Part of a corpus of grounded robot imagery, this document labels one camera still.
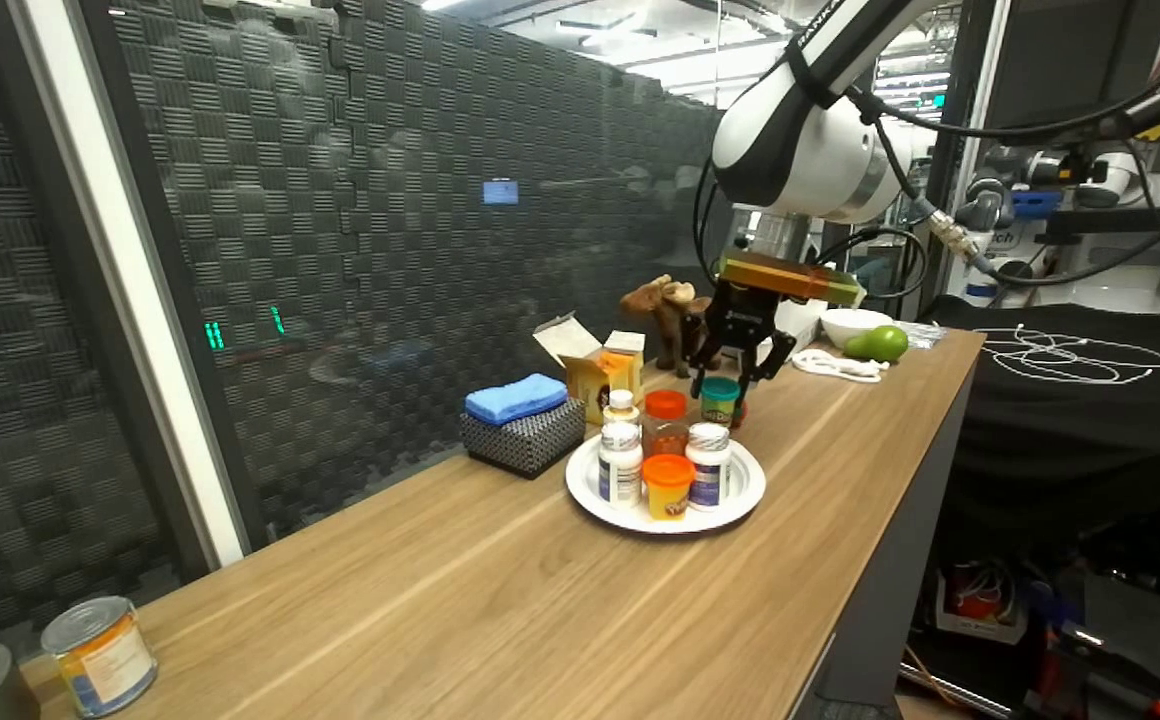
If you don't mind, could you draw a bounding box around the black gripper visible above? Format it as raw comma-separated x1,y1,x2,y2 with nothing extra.
689,285,794,427

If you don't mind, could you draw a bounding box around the teal-lid play-doh tub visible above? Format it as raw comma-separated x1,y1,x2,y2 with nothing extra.
699,375,741,426

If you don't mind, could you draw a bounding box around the red-lid spice jar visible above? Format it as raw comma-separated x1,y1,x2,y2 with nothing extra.
644,390,689,458

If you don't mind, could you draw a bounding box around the white supplement bottle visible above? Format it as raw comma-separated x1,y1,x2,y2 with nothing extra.
689,421,732,509

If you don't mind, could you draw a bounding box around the small cream pill bottle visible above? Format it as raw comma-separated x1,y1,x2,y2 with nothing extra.
605,390,641,426

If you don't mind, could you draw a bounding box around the orange-lid play-doh tub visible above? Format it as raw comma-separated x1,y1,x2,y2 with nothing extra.
641,458,695,522

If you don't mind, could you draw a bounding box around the white blue-label pill bottle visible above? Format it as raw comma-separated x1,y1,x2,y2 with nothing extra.
596,421,644,505

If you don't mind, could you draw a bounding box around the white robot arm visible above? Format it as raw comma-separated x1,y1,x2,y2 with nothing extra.
693,0,934,421

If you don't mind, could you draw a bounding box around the brown plush moose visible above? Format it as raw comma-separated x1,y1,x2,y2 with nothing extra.
620,273,707,375

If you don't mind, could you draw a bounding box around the yellow open cardboard box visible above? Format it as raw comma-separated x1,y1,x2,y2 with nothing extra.
530,316,644,426

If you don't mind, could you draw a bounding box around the white paper plate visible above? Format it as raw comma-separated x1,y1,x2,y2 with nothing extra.
565,431,770,542

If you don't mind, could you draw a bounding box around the white bowl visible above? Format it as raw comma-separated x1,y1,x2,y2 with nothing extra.
821,308,887,347

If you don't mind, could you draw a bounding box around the green apple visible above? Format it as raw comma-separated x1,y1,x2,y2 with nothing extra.
843,323,906,365

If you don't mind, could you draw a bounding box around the blue folded cloth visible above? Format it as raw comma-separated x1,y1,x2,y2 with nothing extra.
465,374,568,427

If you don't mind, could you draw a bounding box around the tin can orange label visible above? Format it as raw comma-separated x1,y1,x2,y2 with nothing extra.
41,596,160,720

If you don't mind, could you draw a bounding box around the yellow-green wrist camera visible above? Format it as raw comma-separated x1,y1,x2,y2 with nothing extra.
718,255,863,308

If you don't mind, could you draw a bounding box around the white coiled cable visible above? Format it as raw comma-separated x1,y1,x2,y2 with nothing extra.
979,322,1160,392

